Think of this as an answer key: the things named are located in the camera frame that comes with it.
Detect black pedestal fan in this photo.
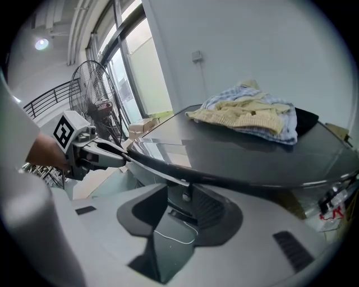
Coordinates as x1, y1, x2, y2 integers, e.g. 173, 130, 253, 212
68, 60, 125, 147

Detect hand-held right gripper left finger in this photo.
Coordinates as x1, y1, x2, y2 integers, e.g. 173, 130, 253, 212
70, 183, 169, 284

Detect blue checked cloth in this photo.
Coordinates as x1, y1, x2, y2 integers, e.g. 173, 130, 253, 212
200, 84, 298, 146

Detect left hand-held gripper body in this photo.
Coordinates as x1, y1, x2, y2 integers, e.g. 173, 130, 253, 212
53, 110, 99, 180

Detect black balcony railing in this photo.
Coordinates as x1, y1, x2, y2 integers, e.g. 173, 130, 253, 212
23, 78, 82, 119

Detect cardboard box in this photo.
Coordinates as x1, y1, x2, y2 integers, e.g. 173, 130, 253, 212
128, 117, 161, 141

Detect black table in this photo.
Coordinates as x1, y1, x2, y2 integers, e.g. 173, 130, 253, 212
126, 103, 359, 203

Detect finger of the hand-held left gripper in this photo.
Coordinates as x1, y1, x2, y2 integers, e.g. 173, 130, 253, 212
89, 138, 128, 158
81, 151, 127, 170

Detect small cardboard piece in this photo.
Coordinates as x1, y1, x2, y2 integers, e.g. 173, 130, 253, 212
325, 122, 353, 149

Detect person's left forearm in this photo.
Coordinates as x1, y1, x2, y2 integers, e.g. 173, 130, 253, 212
25, 133, 70, 170

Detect black cloth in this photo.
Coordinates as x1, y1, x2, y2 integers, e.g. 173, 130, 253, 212
294, 107, 320, 138

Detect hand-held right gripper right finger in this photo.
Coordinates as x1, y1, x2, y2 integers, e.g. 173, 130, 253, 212
173, 184, 334, 285

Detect red-handled water bottle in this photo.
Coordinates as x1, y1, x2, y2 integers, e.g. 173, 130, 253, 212
318, 203, 346, 225

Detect round ceiling light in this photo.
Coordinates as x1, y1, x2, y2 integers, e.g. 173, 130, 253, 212
34, 38, 50, 52

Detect white cable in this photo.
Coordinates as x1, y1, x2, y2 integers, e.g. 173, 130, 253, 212
153, 227, 197, 245

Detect black-framed glass doors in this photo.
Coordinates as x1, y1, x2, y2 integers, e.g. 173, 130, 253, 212
86, 0, 175, 124

